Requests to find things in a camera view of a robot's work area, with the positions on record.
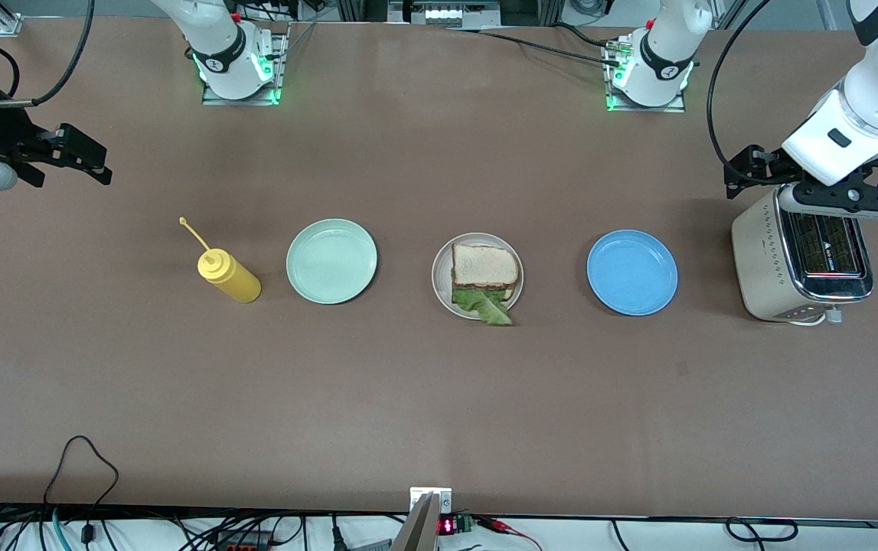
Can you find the yellow squeeze bottle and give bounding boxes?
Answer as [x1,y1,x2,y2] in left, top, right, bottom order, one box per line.
[178,217,263,304]

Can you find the toasted bread slice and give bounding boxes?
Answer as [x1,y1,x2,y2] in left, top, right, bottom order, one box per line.
[452,244,521,290]
[452,277,521,303]

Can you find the green lettuce leaf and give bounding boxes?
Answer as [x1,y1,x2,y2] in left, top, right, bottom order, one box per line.
[450,264,514,327]

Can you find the blue plate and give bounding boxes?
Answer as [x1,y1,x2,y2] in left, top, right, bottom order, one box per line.
[586,230,679,316]

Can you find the mint green plate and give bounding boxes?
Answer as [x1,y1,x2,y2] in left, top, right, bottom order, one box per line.
[286,219,378,305]

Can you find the beige plate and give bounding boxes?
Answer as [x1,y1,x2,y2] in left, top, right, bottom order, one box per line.
[431,233,524,321]

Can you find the cream steel toaster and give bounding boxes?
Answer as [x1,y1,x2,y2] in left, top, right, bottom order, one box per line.
[731,187,876,328]

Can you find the lit control box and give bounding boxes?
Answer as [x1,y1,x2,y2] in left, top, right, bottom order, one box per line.
[389,0,501,28]

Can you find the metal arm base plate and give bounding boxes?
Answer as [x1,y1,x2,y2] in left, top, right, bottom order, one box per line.
[201,23,290,106]
[603,42,688,113]

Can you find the thin black looped cable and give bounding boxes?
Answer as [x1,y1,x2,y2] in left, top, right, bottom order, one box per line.
[42,435,120,536]

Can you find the black arm base cable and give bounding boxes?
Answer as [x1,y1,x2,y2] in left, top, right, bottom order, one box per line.
[446,27,627,68]

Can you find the black coiled cable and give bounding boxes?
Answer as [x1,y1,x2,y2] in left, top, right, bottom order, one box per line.
[726,518,799,543]

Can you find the red clip wires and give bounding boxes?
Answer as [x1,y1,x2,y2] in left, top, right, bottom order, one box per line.
[477,517,543,551]

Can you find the silver post foot bracket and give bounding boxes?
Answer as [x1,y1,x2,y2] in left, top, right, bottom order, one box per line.
[410,487,453,515]

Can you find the aluminium camera post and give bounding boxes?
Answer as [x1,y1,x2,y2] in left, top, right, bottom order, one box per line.
[391,492,441,551]

